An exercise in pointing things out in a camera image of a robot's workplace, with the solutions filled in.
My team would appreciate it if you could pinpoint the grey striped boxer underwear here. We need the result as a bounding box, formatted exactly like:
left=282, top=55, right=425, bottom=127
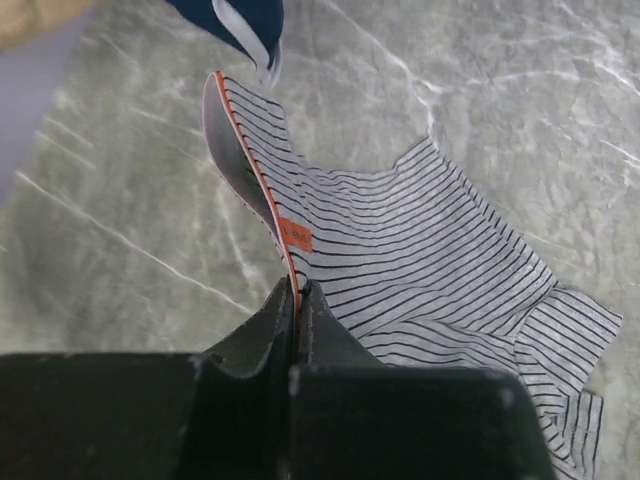
left=203, top=73, right=622, bottom=479

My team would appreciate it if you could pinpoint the navy blue hanging underwear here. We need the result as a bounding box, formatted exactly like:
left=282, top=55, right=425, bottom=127
left=169, top=0, right=284, bottom=87

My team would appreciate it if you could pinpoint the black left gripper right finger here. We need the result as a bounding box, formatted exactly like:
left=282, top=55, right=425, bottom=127
left=288, top=287, right=554, bottom=479

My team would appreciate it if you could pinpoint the beige hanging garment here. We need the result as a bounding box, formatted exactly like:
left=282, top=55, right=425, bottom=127
left=0, top=0, right=97, bottom=51

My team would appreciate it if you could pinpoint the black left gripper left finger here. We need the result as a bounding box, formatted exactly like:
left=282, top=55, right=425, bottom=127
left=1, top=279, right=294, bottom=479

